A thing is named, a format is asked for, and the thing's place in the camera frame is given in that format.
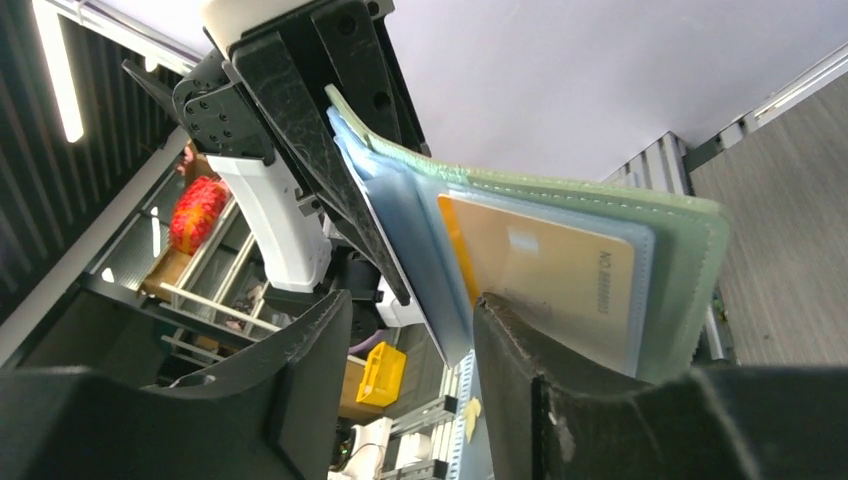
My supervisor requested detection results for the red mesh bag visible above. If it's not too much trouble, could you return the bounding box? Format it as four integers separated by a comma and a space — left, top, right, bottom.
169, 176, 229, 255

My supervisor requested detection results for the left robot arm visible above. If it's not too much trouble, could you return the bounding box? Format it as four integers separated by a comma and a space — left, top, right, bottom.
124, 1, 428, 327

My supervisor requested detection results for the metal shelf rack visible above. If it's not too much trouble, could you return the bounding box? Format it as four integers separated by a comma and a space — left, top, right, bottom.
81, 155, 291, 372

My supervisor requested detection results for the yellow plastic bin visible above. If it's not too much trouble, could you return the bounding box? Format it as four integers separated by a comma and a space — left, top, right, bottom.
356, 341, 407, 408

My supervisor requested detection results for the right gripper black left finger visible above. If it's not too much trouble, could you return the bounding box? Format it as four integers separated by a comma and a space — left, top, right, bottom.
1, 290, 352, 479

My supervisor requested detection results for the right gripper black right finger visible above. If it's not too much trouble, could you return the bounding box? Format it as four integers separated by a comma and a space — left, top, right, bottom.
473, 294, 847, 479

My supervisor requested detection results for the gold card with black stripe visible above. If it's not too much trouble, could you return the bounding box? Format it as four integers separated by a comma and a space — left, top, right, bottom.
437, 193, 641, 376

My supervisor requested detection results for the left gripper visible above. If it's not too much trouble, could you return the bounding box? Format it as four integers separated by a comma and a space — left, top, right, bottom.
225, 1, 430, 305

